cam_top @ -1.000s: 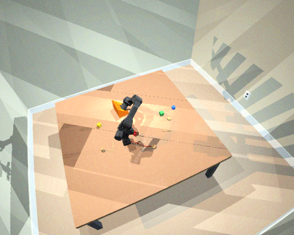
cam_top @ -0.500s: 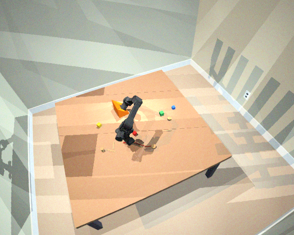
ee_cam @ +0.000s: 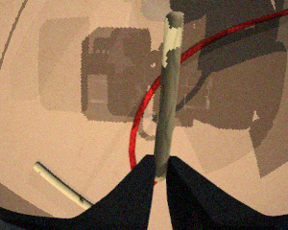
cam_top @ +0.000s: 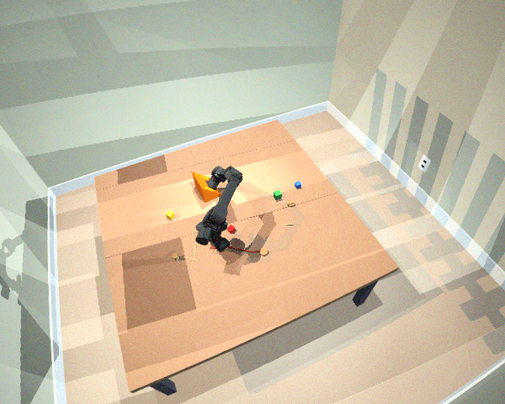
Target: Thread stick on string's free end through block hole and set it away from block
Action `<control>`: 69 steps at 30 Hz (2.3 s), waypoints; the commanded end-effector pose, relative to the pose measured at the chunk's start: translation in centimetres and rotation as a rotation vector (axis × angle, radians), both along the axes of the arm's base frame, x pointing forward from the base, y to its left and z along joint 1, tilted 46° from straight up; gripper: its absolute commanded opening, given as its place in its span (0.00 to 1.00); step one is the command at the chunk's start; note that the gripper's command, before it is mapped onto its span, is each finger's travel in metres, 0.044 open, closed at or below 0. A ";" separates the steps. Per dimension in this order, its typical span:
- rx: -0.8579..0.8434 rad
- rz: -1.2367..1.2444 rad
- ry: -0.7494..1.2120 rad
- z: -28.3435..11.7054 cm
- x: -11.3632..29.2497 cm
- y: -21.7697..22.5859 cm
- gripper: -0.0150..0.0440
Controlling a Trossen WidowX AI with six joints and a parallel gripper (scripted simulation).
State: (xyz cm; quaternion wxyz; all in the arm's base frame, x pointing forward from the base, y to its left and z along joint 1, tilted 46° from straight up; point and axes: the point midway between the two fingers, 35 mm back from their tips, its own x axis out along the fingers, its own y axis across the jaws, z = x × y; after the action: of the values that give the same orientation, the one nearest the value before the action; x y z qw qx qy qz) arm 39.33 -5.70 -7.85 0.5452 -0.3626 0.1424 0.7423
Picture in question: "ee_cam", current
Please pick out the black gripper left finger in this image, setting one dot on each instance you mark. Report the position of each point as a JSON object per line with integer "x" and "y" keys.
{"x": 127, "y": 207}

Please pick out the pale wooden stick with red string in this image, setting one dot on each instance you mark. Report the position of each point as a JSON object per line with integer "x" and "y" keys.
{"x": 168, "y": 82}

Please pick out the pale yellow thin stick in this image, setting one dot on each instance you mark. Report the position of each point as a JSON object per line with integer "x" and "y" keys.
{"x": 60, "y": 186}

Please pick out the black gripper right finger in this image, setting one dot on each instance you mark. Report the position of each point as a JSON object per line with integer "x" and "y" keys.
{"x": 195, "y": 203}

